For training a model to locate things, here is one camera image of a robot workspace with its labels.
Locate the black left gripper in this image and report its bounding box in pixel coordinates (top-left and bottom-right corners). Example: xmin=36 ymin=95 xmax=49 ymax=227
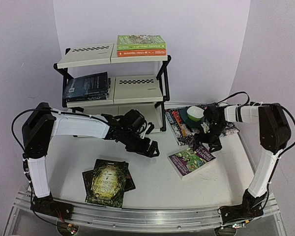
xmin=123 ymin=130 xmax=161 ymax=158

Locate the purple 117-Storey Treehouse book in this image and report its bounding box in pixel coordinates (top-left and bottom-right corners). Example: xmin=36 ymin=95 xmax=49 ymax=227
xmin=168 ymin=145 xmax=216 ymax=180

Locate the dark blue Nineteen Eighty-Four book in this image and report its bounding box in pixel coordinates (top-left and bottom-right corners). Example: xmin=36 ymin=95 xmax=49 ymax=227
xmin=63 ymin=72 xmax=108 ymax=99

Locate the black Moon and Sixpence book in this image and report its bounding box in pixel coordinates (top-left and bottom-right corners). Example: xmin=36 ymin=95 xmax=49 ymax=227
xmin=98 ymin=78 xmax=111 ymax=96

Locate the orange 78-Storey Treehouse book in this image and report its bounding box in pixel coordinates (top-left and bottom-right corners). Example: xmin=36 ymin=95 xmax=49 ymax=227
xmin=117 ymin=49 xmax=167 ymax=57

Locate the green 65-Storey Treehouse book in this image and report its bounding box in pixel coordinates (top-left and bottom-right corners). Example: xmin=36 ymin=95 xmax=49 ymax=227
xmin=117 ymin=35 xmax=166 ymax=51

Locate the floral Little Women book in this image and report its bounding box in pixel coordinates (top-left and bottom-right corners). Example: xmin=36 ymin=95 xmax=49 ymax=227
xmin=66 ymin=95 xmax=107 ymax=102

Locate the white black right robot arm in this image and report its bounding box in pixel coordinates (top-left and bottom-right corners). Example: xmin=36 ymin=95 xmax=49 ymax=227
xmin=192 ymin=103 xmax=295 ymax=223

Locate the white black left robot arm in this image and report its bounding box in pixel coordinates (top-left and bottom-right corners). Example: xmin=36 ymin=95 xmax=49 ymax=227
xmin=13 ymin=102 xmax=159 ymax=217

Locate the patterned fabric placemat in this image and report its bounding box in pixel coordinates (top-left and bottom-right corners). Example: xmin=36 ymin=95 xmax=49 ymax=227
xmin=164 ymin=104 xmax=239 ymax=146

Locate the green white bowl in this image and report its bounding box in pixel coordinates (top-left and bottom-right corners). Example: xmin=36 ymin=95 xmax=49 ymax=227
xmin=187 ymin=106 xmax=204 ymax=122

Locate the teal plate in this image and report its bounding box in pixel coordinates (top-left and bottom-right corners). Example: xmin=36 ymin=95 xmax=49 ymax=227
xmin=179 ymin=107 xmax=206 ymax=128

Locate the dark red black book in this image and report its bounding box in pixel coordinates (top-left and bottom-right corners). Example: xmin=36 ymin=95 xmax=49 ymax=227
xmin=82 ymin=170 xmax=136 ymax=192

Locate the beige three-tier shelf rack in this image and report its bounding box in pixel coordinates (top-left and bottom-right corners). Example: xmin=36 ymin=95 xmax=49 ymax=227
xmin=54 ymin=43 xmax=172 ymax=132

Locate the green Alice in Wonderland book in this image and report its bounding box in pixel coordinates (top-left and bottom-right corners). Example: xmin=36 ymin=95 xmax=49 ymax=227
xmin=85 ymin=159 xmax=128 ymax=208

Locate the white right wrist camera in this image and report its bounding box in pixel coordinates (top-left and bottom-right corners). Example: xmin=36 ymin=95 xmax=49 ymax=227
xmin=201 ymin=122 xmax=209 ymax=133

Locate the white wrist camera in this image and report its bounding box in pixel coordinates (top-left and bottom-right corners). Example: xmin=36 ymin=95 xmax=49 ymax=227
xmin=140 ymin=122 xmax=154 ymax=139
xmin=201 ymin=122 xmax=209 ymax=133

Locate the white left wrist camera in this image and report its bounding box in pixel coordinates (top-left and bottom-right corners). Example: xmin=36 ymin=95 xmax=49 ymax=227
xmin=140 ymin=122 xmax=154 ymax=139

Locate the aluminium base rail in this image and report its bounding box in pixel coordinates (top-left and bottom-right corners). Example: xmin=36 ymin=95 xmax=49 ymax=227
xmin=3 ymin=190 xmax=287 ymax=236

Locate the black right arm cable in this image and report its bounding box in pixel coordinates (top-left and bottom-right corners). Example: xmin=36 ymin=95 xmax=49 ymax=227
xmin=217 ymin=91 xmax=295 ymax=158

